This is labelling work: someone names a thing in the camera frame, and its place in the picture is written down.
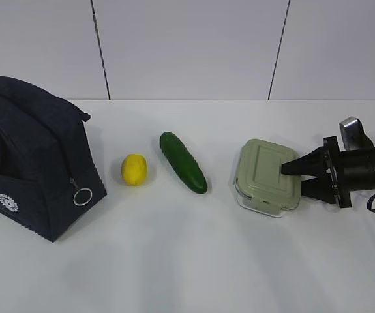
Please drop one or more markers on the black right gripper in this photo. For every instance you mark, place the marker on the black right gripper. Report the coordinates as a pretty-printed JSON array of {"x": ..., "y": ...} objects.
[{"x": 317, "y": 164}]

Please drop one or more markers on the green lid glass container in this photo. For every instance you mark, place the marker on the green lid glass container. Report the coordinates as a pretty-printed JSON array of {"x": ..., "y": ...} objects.
[{"x": 259, "y": 183}]

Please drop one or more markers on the green cucumber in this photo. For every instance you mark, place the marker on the green cucumber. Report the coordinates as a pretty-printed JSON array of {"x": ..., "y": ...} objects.
[{"x": 182, "y": 162}]

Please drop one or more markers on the yellow lemon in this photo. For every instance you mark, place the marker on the yellow lemon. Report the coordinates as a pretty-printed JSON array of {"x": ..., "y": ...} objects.
[{"x": 134, "y": 170}]

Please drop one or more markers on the dark blue lunch bag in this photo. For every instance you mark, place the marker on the dark blue lunch bag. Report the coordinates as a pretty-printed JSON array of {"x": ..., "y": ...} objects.
[{"x": 47, "y": 175}]

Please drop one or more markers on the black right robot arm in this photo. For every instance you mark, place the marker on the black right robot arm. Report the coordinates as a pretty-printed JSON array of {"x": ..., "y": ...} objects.
[{"x": 359, "y": 172}]

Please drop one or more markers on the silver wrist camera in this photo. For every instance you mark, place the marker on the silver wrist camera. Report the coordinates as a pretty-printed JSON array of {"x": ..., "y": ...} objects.
[{"x": 353, "y": 135}]

